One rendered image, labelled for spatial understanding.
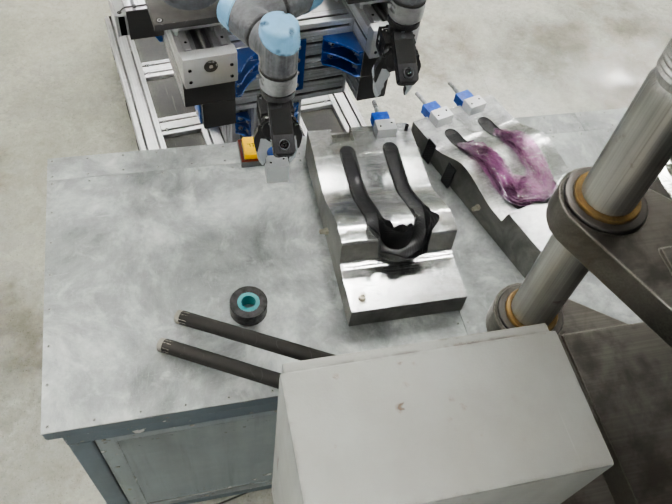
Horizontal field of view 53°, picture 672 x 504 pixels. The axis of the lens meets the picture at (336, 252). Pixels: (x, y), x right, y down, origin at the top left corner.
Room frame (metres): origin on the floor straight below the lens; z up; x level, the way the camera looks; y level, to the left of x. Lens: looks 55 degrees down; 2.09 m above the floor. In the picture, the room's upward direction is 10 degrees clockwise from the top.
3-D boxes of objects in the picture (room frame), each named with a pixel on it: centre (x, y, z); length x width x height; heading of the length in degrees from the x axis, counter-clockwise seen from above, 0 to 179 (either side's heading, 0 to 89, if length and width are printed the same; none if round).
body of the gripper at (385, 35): (1.27, -0.06, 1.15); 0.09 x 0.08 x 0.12; 20
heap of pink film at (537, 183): (1.20, -0.39, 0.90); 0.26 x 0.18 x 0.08; 37
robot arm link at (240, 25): (1.12, 0.24, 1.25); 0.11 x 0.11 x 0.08; 51
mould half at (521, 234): (1.21, -0.40, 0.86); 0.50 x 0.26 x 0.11; 37
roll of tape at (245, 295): (0.72, 0.16, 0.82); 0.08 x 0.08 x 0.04
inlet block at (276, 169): (1.06, 0.18, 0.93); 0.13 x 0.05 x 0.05; 20
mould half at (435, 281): (1.00, -0.09, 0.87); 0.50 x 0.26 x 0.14; 20
